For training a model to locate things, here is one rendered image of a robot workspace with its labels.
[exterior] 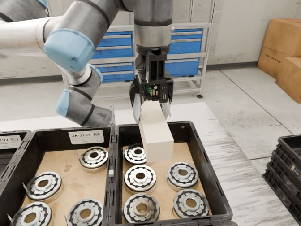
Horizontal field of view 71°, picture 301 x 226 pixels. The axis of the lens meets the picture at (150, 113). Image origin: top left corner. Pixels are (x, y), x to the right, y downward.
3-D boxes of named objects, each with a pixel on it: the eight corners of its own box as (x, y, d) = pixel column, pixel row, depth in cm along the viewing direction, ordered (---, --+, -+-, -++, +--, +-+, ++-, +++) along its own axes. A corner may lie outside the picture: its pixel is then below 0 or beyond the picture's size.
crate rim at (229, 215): (115, 129, 82) (115, 124, 80) (191, 124, 84) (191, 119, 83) (109, 236, 49) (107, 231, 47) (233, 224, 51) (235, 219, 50)
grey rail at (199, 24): (53, 32, 218) (52, 27, 215) (208, 25, 243) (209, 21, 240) (51, 34, 210) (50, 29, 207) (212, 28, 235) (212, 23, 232)
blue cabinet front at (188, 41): (141, 79, 257) (139, 30, 226) (197, 74, 268) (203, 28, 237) (141, 80, 255) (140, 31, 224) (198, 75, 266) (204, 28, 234)
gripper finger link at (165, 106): (168, 131, 54) (158, 102, 48) (162, 118, 59) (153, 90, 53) (179, 127, 54) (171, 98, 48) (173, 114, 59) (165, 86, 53)
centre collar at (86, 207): (77, 207, 60) (77, 206, 59) (95, 205, 60) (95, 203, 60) (75, 224, 56) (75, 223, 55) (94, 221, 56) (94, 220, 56)
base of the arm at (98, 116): (93, 128, 112) (77, 119, 108) (109, 106, 110) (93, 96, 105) (95, 143, 99) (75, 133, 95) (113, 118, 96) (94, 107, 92)
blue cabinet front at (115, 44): (73, 84, 246) (62, 34, 214) (134, 79, 256) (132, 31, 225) (72, 84, 243) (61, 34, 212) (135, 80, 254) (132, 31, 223)
